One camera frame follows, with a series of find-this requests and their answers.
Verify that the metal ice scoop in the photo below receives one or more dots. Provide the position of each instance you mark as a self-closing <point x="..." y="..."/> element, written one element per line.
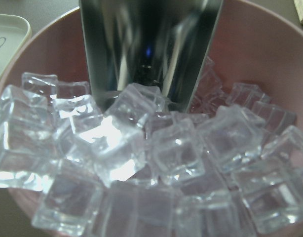
<point x="161" y="43"/>

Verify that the clear ice cubes pile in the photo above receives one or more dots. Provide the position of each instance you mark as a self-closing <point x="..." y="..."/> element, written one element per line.
<point x="231" y="168"/>

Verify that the pink bowl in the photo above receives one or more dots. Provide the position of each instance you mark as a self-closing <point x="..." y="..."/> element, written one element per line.
<point x="251" y="44"/>

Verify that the cream serving tray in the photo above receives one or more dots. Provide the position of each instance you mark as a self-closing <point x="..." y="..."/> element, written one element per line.
<point x="15" y="31"/>

